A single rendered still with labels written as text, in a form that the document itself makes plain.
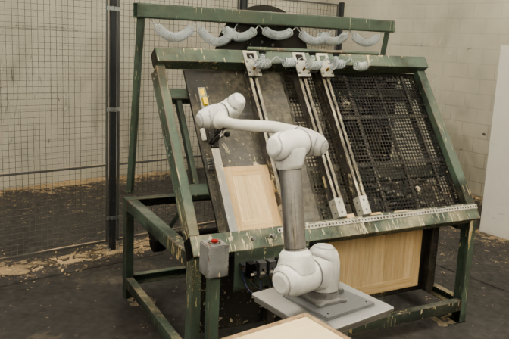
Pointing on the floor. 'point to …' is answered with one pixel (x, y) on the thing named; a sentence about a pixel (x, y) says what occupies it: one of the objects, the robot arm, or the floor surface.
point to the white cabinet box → (498, 159)
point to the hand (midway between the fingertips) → (213, 140)
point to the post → (212, 303)
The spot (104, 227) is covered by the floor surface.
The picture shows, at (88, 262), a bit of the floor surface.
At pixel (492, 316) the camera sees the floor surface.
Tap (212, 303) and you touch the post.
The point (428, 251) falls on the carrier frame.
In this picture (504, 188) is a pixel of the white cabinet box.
